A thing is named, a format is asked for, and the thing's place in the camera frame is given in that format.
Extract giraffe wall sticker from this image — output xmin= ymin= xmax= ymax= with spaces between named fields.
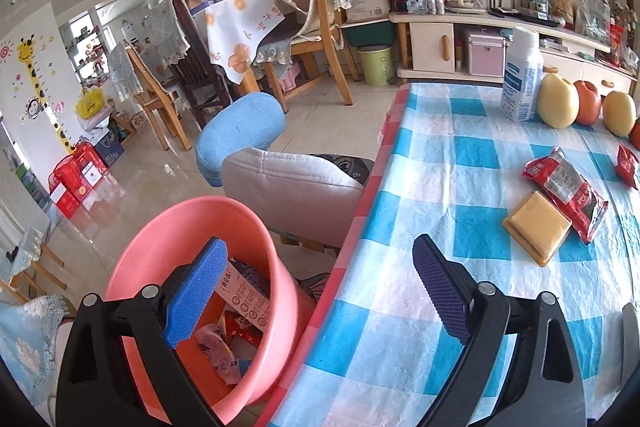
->
xmin=15 ymin=34 xmax=76 ymax=155

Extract yellow bag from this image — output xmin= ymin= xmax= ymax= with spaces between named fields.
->
xmin=75 ymin=87 xmax=108 ymax=120

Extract yellow square pad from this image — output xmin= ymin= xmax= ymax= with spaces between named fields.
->
xmin=501 ymin=190 xmax=573 ymax=267

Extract clear gift bag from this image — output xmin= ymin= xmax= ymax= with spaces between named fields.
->
xmin=570 ymin=0 xmax=613 ymax=48

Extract red apple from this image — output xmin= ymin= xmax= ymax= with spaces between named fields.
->
xmin=572 ymin=79 xmax=602 ymax=126

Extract small red candy wrapper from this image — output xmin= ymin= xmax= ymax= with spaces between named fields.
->
xmin=614 ymin=143 xmax=640 ymax=190

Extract long white packet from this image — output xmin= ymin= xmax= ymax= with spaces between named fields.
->
xmin=217 ymin=257 xmax=273 ymax=333

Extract green waste bin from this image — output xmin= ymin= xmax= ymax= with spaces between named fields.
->
xmin=356 ymin=44 xmax=396 ymax=86

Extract cream television cabinet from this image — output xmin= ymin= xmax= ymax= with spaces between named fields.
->
xmin=390 ymin=0 xmax=640 ymax=98

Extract red silver snack wrapper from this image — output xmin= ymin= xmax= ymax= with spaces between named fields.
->
xmin=522 ymin=147 xmax=610 ymax=245

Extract dark wooden chair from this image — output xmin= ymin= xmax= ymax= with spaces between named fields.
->
xmin=170 ymin=0 xmax=236 ymax=128

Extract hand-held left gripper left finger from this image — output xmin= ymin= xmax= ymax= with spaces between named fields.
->
xmin=55 ymin=236 xmax=228 ymax=427

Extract wooden chair with lace cover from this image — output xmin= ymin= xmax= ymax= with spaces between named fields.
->
xmin=287 ymin=0 xmax=361 ymax=105

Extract large yellow apple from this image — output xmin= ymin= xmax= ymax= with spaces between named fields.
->
xmin=537 ymin=73 xmax=581 ymax=129

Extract small yellow apple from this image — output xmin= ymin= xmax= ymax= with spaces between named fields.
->
xmin=601 ymin=90 xmax=637 ymax=138

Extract orange print table cover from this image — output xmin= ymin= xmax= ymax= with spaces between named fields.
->
xmin=204 ymin=0 xmax=286 ymax=85

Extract red gift boxes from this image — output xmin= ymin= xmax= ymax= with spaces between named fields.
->
xmin=47 ymin=142 xmax=108 ymax=220

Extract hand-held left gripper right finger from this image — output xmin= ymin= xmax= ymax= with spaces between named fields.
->
xmin=412 ymin=233 xmax=586 ymax=427

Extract pink plastic basin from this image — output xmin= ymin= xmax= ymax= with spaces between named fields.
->
xmin=104 ymin=197 xmax=316 ymax=425

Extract light wooden chair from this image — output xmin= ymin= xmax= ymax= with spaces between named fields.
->
xmin=125 ymin=42 xmax=193 ymax=152

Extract metal storage case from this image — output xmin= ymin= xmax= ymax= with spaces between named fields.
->
xmin=462 ymin=29 xmax=508 ymax=78

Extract blue floral cloth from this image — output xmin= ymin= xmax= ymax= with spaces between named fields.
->
xmin=0 ymin=292 xmax=71 ymax=408

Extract white milk bottle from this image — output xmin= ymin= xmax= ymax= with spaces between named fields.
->
xmin=501 ymin=26 xmax=545 ymax=124

